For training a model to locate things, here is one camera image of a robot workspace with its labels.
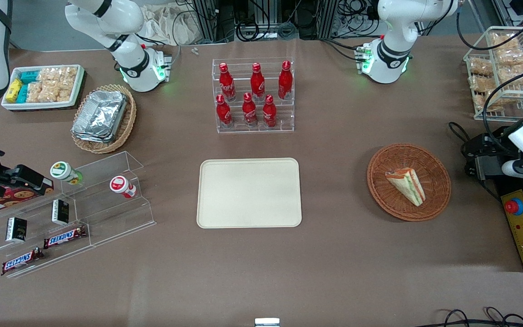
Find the clear acrylic stepped display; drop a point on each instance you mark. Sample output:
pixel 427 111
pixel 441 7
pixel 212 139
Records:
pixel 39 213
pixel 116 218

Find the triangular sandwich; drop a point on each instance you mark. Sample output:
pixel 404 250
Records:
pixel 407 185

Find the black countertop appliance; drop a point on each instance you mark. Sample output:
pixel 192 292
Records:
pixel 486 168

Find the small black box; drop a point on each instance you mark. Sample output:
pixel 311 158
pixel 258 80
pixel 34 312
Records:
pixel 16 229
pixel 60 212

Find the snickers chocolate bar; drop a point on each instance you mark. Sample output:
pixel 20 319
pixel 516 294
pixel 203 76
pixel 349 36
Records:
pixel 21 261
pixel 64 237

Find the white rectangular snack tray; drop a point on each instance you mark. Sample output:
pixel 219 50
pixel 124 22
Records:
pixel 39 106

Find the round brown wicker basket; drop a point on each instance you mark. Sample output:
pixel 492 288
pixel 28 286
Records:
pixel 434 181

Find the oval light wicker basket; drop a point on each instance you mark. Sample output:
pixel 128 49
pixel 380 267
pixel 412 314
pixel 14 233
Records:
pixel 127 127

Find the red lid yogurt bottle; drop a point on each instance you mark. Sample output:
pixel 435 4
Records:
pixel 120 184

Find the teal snack packet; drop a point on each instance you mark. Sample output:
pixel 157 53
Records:
pixel 30 76
pixel 22 94

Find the beige plastic tray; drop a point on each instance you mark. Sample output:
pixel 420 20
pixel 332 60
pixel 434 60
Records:
pixel 249 193

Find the yellow snack packet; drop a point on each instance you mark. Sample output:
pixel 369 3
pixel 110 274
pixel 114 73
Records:
pixel 13 91

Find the red cookie box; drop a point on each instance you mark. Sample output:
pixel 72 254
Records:
pixel 16 197

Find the crumpled beige cloth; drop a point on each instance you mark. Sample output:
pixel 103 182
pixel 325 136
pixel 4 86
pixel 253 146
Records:
pixel 168 25

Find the red cola bottle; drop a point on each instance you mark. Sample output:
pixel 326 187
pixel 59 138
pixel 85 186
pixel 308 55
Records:
pixel 269 112
pixel 257 84
pixel 249 111
pixel 223 112
pixel 227 84
pixel 285 81

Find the bagged fried snack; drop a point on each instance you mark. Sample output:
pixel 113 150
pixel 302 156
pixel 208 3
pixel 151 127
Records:
pixel 522 74
pixel 481 102
pixel 480 66
pixel 481 83
pixel 513 56
pixel 504 41

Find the clear acrylic bottle rack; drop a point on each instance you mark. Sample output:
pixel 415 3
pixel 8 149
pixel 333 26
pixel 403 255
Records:
pixel 252 129

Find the red emergency stop button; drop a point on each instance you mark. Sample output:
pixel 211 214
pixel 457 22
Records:
pixel 514 206

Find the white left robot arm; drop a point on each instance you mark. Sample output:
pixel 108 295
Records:
pixel 391 54

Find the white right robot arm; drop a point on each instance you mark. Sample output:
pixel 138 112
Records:
pixel 130 68

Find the green lid yogurt bottle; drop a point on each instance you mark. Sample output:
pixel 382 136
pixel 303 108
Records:
pixel 61 171

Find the stacked aluminium foil trays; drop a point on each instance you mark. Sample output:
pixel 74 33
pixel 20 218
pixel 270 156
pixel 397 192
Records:
pixel 100 116

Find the clear rice cracker bag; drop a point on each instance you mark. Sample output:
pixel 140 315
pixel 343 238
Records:
pixel 55 72
pixel 66 90
pixel 34 92
pixel 49 92

